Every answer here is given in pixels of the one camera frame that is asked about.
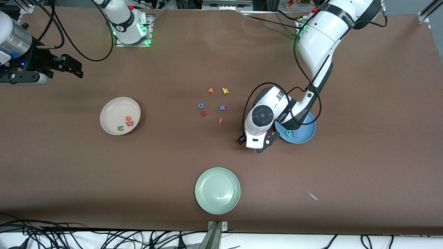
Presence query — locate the pale green plate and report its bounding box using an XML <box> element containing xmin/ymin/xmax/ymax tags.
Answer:
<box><xmin>195</xmin><ymin>167</ymin><xmax>241</xmax><ymax>215</ymax></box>

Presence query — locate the beige brown plate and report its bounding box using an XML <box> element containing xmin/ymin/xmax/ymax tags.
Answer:
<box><xmin>100</xmin><ymin>97</ymin><xmax>141</xmax><ymax>136</ymax></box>

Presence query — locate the blue plate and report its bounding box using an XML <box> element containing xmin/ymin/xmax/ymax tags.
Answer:
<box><xmin>275</xmin><ymin>112</ymin><xmax>316</xmax><ymax>144</ymax></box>

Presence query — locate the brown paper table cover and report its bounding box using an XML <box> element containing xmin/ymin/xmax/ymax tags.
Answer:
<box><xmin>0</xmin><ymin>5</ymin><xmax>443</xmax><ymax>236</ymax></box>

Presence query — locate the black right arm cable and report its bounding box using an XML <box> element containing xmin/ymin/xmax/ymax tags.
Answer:
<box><xmin>35</xmin><ymin>0</ymin><xmax>115</xmax><ymax>63</ymax></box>

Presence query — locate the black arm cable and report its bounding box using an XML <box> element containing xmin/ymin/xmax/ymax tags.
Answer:
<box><xmin>241</xmin><ymin>21</ymin><xmax>322</xmax><ymax>137</ymax></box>
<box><xmin>35</xmin><ymin>0</ymin><xmax>115</xmax><ymax>63</ymax></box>

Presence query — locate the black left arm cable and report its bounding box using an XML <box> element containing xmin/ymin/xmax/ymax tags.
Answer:
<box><xmin>241</xmin><ymin>21</ymin><xmax>322</xmax><ymax>137</ymax></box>

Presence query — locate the aluminium frame profile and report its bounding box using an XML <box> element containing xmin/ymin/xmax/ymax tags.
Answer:
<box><xmin>417</xmin><ymin>0</ymin><xmax>443</xmax><ymax>24</ymax></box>
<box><xmin>16</xmin><ymin>0</ymin><xmax>35</xmax><ymax>14</ymax></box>

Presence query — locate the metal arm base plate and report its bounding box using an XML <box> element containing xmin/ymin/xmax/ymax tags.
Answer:
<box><xmin>115</xmin><ymin>15</ymin><xmax>153</xmax><ymax>47</ymax></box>

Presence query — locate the black cable on table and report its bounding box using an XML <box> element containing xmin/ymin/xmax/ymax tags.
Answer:
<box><xmin>241</xmin><ymin>10</ymin><xmax>301</xmax><ymax>30</ymax></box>

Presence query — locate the grey metal rail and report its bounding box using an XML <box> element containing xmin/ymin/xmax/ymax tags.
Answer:
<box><xmin>202</xmin><ymin>0</ymin><xmax>254</xmax><ymax>11</ymax></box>

